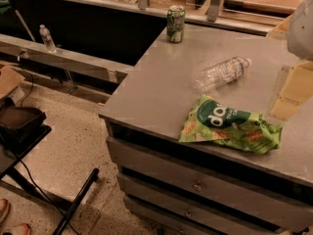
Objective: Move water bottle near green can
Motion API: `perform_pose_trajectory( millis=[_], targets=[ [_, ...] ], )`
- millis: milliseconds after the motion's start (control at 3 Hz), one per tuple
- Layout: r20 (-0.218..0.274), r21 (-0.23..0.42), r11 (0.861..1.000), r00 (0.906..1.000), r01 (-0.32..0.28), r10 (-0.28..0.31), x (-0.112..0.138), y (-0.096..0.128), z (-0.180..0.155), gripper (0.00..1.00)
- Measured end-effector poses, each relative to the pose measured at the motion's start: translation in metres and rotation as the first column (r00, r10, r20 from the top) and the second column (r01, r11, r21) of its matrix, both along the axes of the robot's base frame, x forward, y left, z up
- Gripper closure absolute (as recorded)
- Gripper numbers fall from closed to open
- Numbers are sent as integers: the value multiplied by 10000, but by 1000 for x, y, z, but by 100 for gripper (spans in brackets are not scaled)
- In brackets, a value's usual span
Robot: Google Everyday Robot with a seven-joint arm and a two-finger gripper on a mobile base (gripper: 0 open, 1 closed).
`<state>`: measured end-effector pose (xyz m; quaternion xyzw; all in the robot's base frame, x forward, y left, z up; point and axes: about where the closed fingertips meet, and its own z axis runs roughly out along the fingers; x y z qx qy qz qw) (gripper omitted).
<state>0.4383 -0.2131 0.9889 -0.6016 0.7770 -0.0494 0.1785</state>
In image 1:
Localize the grey drawer cabinet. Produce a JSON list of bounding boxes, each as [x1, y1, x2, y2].
[[98, 115, 313, 235]]

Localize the red white shoe upper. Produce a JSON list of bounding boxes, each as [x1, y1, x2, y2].
[[0, 198, 10, 223]]

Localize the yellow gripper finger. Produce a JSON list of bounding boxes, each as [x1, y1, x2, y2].
[[270, 61, 313, 120]]

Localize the red white shoe lower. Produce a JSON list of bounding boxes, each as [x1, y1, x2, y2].
[[2, 223, 30, 235]]

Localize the red white shoe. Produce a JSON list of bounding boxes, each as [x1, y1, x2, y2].
[[2, 223, 30, 235], [0, 198, 10, 223]]

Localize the grey metal shelf rail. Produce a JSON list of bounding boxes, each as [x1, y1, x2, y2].
[[0, 34, 134, 83]]

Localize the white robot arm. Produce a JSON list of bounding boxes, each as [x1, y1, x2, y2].
[[268, 0, 313, 120]]

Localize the green snack chip bag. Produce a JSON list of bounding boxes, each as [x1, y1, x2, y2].
[[179, 95, 283, 155]]

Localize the green soda can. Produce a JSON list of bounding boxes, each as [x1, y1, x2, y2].
[[166, 5, 185, 43]]

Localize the black metal stand leg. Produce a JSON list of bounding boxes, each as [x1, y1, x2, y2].
[[53, 168, 99, 235]]

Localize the small upright water bottle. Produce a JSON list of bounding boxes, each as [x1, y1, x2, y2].
[[39, 24, 57, 53]]

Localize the black power cable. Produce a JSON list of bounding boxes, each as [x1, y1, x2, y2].
[[13, 154, 81, 235]]

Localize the cardboard box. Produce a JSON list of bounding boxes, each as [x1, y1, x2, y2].
[[0, 66, 24, 104]]

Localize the black monitor on stand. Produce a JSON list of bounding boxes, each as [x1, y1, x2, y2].
[[0, 97, 46, 155]]

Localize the clear plastic water bottle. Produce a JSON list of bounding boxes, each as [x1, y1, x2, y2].
[[195, 57, 251, 93]]

